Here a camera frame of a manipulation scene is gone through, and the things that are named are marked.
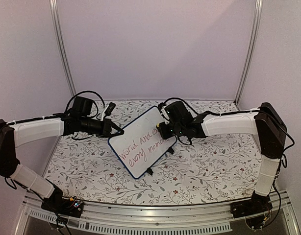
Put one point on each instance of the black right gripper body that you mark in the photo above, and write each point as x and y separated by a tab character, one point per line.
166	134

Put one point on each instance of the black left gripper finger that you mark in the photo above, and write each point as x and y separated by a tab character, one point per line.
117	127
118	133

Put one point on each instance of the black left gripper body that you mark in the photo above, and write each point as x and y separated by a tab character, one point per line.
105	128

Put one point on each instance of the blue framed whiteboard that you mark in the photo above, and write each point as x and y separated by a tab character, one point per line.
141	145

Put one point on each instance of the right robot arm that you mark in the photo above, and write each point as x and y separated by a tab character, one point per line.
181	120

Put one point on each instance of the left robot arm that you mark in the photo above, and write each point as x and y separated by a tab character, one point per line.
76	118

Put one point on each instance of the black whiteboard foot clip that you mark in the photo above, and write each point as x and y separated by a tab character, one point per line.
149	171
171	151

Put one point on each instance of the floral tablecloth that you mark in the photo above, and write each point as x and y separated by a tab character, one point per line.
219	168

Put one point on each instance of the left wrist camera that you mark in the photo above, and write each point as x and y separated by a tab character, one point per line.
107	111

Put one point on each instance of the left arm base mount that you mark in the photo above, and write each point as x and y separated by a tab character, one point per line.
64	206

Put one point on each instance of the aluminium front rail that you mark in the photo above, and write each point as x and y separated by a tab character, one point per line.
201	219

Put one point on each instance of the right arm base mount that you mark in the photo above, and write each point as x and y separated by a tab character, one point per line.
256	204

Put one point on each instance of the left metal frame post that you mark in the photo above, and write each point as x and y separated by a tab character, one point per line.
61	46

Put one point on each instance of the metal frame post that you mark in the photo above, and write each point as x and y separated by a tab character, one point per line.
61	46
251	47

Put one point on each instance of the right metal frame post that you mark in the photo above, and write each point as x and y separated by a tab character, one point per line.
251	47

